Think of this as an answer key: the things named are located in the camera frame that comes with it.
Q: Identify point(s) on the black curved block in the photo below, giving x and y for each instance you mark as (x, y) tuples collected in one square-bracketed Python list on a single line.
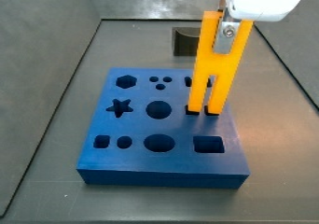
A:
[(184, 41)]

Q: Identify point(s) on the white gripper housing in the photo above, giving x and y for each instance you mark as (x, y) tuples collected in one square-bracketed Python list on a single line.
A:
[(254, 10)]

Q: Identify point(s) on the blue shape-sorting board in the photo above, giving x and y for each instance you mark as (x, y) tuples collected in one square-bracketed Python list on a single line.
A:
[(145, 141)]

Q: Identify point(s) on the yellow double-square peg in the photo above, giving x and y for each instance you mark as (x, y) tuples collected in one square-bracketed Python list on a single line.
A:
[(217, 65)]

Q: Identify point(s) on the grey tray enclosure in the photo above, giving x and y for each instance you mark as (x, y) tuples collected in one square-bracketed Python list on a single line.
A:
[(59, 44)]

